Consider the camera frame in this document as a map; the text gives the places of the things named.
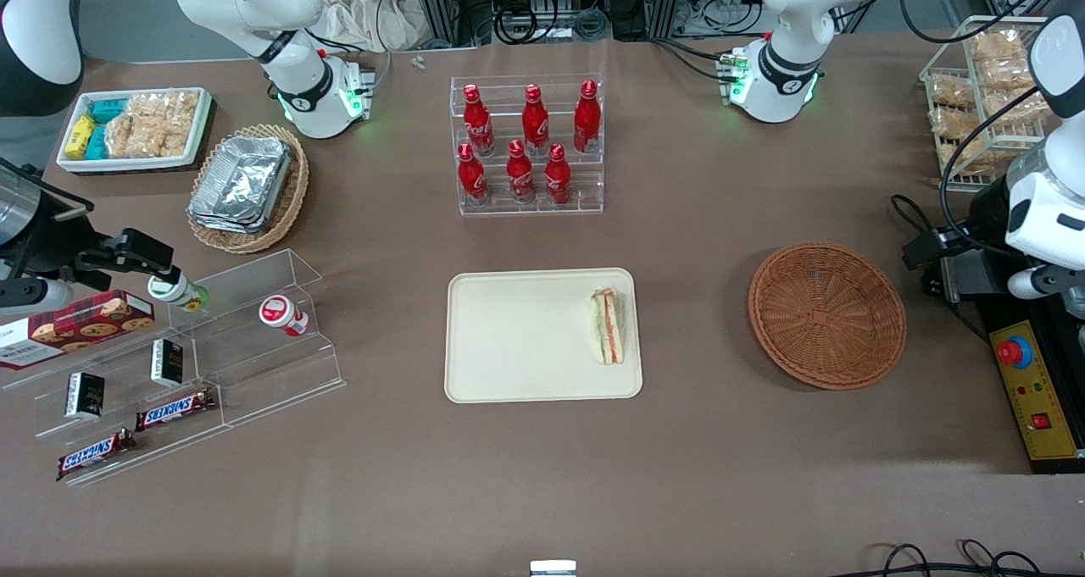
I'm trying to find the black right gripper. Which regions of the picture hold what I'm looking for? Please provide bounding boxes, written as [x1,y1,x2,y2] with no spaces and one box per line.
[8,200,175,283]

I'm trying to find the triangular sandwich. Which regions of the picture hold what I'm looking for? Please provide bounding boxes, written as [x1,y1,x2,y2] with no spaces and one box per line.
[590,287,626,366]

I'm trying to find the white rectangular snack tray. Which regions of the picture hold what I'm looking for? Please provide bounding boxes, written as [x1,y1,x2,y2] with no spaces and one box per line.
[56,87,213,175]

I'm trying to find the round brown wicker basket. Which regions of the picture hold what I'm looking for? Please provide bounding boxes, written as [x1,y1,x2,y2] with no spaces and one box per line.
[748,241,908,391]

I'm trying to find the oval tan wicker basket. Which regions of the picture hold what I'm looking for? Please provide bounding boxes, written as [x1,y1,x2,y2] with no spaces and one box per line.
[186,124,310,255]

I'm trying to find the cream plastic tray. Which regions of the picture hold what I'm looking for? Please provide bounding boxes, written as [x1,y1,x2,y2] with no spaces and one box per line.
[444,268,643,404]

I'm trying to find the green white drink bottle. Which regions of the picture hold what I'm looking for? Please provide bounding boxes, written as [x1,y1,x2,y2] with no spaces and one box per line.
[147,274,209,313]

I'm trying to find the red plaid cookie box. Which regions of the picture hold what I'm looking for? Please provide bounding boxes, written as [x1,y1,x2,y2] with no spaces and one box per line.
[0,290,156,371]

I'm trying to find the clear bag of brown snacks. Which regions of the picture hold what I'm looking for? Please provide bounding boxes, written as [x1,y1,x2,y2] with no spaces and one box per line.
[931,75,976,108]
[971,31,1028,63]
[939,139,1015,177]
[931,107,984,140]

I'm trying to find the small black box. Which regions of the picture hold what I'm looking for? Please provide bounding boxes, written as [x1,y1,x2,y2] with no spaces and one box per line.
[151,338,185,388]
[65,372,106,420]

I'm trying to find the stacked aluminium foil trays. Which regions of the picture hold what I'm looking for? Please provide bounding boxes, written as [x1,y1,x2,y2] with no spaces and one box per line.
[188,135,294,235]

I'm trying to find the yellow snack pack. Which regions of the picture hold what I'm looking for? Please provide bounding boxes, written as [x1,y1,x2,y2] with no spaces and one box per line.
[64,114,97,161]

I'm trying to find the clear bag of rice crackers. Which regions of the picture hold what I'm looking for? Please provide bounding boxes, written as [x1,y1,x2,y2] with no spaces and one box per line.
[103,92,201,159]

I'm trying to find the clear acrylic stepped shelf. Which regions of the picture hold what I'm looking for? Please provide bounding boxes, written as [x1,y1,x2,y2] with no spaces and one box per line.
[0,248,347,487]

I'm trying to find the red lidded white bottle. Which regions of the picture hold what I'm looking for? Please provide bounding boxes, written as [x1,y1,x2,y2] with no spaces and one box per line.
[259,295,309,337]

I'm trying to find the brown Snickers bar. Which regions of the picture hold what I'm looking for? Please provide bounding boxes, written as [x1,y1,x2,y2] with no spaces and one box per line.
[136,388,218,432]
[56,429,137,482]

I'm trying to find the yellow control box red button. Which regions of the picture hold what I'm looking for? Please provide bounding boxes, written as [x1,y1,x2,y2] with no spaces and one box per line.
[958,247,1085,474]

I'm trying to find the beige cloth bag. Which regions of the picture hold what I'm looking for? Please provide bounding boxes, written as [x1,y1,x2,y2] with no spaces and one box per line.
[318,0,425,53]

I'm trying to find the red cola bottle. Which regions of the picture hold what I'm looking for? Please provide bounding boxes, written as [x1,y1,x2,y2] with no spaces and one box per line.
[520,84,550,156]
[462,84,497,158]
[543,143,572,205]
[573,80,603,154]
[457,143,490,206]
[506,140,537,204]

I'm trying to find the clear acrylic bottle rack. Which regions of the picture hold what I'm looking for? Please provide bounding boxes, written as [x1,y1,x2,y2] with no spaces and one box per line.
[450,74,605,217]

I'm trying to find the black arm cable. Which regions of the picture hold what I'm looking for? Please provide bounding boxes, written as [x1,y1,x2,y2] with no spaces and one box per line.
[890,86,1052,247]

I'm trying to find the white wire basket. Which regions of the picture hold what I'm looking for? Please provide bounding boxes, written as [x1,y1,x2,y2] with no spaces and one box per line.
[920,15,1060,193]

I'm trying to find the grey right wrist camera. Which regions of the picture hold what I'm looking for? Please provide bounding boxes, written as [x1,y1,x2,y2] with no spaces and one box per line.
[0,278,75,315]

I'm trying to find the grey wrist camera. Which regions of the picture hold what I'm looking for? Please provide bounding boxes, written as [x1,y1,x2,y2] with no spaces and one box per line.
[0,278,75,315]
[1007,268,1066,301]

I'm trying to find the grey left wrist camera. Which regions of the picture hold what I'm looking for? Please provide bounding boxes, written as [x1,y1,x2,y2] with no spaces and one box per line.
[1007,268,1066,301]

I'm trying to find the black floor cable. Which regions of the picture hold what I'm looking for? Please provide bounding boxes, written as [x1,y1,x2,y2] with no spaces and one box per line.
[856,541,1085,577]

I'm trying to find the black cable bundle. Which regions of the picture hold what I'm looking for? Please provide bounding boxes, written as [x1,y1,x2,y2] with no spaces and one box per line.
[496,5,611,44]

